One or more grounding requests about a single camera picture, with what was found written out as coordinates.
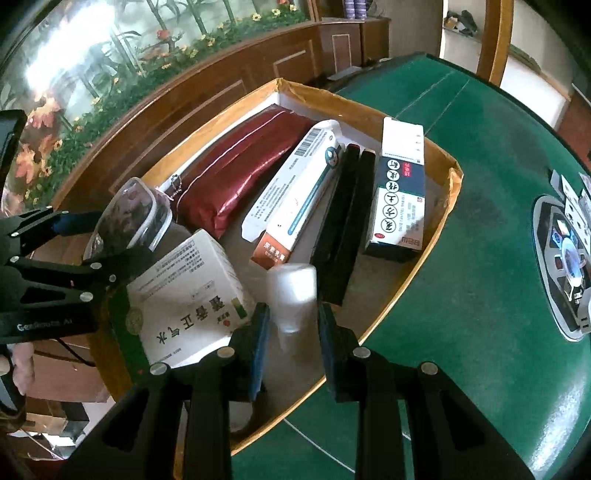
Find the purple spray can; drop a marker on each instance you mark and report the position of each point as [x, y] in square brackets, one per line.
[349, 8]
[361, 9]

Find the wooden cabinet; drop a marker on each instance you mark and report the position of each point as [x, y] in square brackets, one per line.
[369, 41]

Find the blue white medicine box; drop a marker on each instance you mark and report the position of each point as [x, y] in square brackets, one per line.
[397, 217]

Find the spread of playing cards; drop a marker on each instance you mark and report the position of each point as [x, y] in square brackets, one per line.
[570, 194]

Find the brown cardboard carton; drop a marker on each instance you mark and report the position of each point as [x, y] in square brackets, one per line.
[64, 378]

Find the floral glass panel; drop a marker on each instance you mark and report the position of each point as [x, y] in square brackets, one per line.
[92, 69]

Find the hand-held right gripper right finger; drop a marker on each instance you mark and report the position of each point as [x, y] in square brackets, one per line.
[328, 350]

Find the tan cardboard box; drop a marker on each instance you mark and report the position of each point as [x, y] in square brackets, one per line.
[397, 286]

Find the table control panel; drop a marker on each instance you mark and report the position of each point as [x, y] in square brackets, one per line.
[568, 258]

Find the white bottle orange cap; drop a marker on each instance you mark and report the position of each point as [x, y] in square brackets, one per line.
[293, 295]

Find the white toothpaste box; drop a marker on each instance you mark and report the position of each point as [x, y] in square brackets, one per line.
[295, 194]

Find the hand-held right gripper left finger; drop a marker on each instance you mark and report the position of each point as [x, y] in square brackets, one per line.
[258, 350]

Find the dark red pouch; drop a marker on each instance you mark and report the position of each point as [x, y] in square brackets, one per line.
[240, 175]

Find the dark clutter pile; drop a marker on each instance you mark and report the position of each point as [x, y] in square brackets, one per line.
[461, 24]

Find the person's left hand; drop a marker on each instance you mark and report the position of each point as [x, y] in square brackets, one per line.
[21, 369]

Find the green white medicine box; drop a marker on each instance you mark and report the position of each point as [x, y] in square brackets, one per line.
[184, 300]

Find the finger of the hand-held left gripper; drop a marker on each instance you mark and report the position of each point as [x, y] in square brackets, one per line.
[55, 279]
[27, 226]

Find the clear cartoon pouch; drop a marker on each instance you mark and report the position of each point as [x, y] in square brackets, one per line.
[134, 217]

